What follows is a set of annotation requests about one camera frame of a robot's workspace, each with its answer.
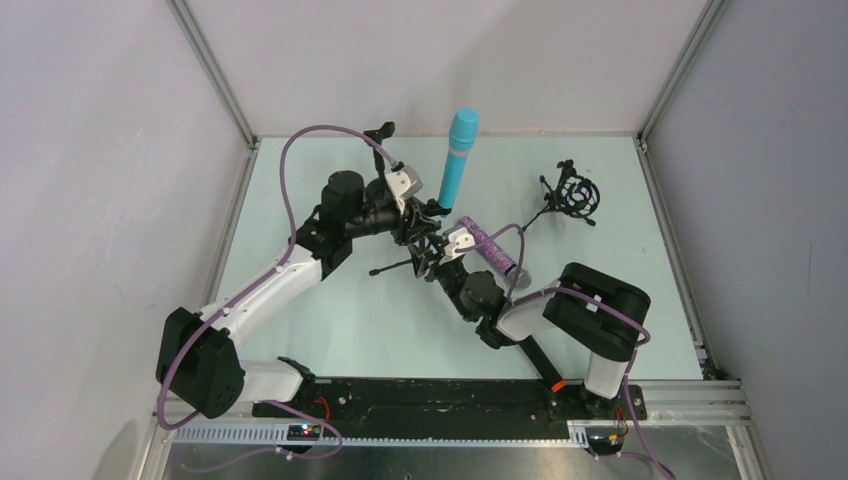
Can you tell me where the black tripod mic stand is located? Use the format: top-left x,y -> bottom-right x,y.
368,197 -> 451,278

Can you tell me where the blue toy microphone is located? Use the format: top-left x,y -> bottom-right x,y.
437,108 -> 480,210

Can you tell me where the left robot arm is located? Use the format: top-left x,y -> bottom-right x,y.
156,166 -> 422,419

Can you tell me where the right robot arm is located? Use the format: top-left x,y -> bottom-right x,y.
424,260 -> 651,402

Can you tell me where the black round-base mic stand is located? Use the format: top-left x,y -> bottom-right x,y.
362,121 -> 407,200

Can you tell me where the purple glitter microphone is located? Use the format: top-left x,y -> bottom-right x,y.
457,216 -> 532,290

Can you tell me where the black microphone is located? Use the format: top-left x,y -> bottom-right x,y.
518,336 -> 566,394

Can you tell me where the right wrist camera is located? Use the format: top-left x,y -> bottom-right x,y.
440,225 -> 476,264

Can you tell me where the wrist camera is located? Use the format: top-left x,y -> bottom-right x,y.
440,225 -> 476,264
385,166 -> 423,216

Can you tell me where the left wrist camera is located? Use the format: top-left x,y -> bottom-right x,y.
385,166 -> 423,216

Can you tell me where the black shock-mount tripod stand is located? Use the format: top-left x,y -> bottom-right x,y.
522,159 -> 601,232

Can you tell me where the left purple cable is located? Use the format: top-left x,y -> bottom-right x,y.
155,125 -> 402,475

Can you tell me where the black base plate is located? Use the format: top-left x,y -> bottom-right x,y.
289,377 -> 648,441

